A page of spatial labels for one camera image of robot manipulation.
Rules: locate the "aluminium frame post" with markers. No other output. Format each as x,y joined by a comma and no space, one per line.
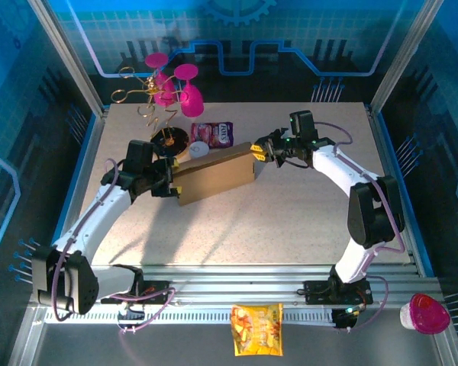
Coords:
404,53
68,53

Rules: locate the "purple candy pouch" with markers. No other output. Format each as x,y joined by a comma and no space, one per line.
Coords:
211,133

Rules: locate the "small black controller board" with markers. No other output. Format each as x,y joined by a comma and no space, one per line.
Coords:
345,318

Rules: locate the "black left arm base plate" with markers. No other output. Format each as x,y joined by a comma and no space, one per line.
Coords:
160,295

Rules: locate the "aluminium frame rail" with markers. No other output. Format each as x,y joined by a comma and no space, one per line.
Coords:
233,282

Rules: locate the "small white cup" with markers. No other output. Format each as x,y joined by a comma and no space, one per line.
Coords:
199,149

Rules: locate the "small white controller board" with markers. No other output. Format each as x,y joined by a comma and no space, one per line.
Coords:
129,314

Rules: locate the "pink plastic goblet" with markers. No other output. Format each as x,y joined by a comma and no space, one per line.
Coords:
163,91
192,101

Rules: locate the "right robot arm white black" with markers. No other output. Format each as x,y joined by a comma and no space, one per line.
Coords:
339,167

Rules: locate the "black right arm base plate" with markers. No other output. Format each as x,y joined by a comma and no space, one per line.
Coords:
317,293

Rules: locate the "yellow snack bag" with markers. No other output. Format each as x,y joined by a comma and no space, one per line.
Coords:
257,329

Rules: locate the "brown cardboard paper box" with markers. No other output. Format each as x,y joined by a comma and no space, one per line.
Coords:
213,179

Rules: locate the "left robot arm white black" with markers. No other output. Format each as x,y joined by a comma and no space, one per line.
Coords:
91,217

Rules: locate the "white cup with pink lid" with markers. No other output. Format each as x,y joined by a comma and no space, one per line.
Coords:
427,314

